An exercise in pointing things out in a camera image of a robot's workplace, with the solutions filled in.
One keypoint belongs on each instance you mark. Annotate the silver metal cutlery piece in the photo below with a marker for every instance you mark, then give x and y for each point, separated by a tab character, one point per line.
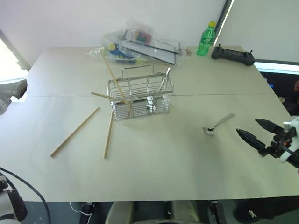
164	80

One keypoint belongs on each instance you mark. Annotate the silver metal spoon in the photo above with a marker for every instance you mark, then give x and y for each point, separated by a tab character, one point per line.
220	123

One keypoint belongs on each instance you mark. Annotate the clear plastic bag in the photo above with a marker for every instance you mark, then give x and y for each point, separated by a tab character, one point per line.
163	50

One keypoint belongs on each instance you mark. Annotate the blue yellow plastic toy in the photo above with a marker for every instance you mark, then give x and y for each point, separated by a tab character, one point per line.
118	53

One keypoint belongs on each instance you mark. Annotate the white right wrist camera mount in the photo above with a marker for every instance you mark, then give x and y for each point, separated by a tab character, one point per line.
294	127

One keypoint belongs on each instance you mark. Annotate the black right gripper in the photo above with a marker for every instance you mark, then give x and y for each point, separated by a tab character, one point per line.
279	143

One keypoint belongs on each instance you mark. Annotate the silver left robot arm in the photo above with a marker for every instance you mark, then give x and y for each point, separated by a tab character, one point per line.
12	203

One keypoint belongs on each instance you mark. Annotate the black framed white board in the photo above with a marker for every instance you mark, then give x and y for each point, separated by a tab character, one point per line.
154	50

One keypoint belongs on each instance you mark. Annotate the black remote controller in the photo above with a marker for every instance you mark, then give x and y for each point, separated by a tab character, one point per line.
233	55

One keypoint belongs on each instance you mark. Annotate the wooden chopstick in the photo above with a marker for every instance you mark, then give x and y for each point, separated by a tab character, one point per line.
102	95
108	137
111	71
74	132

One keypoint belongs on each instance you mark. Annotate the green plastic bottle yellow cap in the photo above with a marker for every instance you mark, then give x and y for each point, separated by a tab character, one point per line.
205	40

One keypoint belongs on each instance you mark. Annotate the white grey machine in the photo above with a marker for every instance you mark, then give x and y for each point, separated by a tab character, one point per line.
10	93

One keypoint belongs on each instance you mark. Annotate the black rounded shape white mark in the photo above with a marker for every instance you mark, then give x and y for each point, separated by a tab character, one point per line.
264	211

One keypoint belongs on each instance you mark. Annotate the person in dark clothes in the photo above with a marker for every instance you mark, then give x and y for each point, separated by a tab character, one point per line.
292	98

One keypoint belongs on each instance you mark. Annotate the grey rounded shape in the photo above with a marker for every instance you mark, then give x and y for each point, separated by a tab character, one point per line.
119	213
189	210

